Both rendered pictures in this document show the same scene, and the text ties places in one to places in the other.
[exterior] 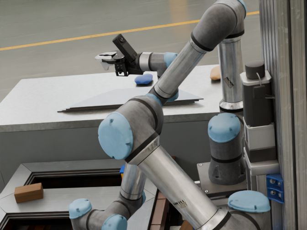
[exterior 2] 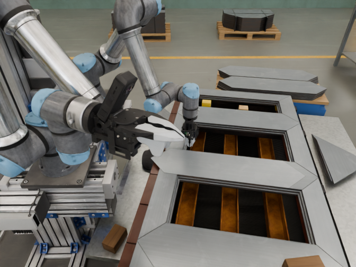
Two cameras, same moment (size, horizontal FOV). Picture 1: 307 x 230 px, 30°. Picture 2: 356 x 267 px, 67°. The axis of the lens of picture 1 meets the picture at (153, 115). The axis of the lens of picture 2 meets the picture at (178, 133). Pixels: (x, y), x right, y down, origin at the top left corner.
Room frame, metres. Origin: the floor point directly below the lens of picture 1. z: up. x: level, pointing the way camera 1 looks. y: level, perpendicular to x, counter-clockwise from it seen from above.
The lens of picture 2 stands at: (2.63, 0.17, 1.76)
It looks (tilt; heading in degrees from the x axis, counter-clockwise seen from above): 37 degrees down; 177
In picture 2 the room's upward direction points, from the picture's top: straight up
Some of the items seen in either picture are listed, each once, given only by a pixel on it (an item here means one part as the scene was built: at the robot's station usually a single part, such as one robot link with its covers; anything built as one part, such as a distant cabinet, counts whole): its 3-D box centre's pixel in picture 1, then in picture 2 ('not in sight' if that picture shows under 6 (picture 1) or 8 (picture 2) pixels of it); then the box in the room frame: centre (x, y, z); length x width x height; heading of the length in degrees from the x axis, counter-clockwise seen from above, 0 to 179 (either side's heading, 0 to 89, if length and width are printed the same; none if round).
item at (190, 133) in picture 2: not in sight; (189, 125); (1.56, 0.28, 0.99); 0.09 x 0.08 x 0.12; 168
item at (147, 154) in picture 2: not in sight; (150, 158); (1.47, 0.06, 0.69); 0.20 x 0.10 x 0.03; 0
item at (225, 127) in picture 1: (225, 134); (47, 130); (1.86, -0.25, 1.20); 0.13 x 0.12 x 0.14; 152
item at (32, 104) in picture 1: (118, 96); not in sight; (2.78, 0.17, 1.03); 1.30 x 0.60 x 0.04; 78
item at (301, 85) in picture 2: not in sight; (268, 81); (0.77, 0.96, 0.82); 0.80 x 0.40 x 0.06; 78
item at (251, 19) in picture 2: not in sight; (247, 23); (-3.08, 1.87, 0.20); 1.20 x 0.80 x 0.41; 85
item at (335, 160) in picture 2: not in sight; (339, 157); (1.59, 1.10, 0.77); 0.45 x 0.20 x 0.04; 168
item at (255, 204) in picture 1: (248, 216); (86, 69); (1.35, -0.23, 1.20); 0.13 x 0.12 x 0.14; 145
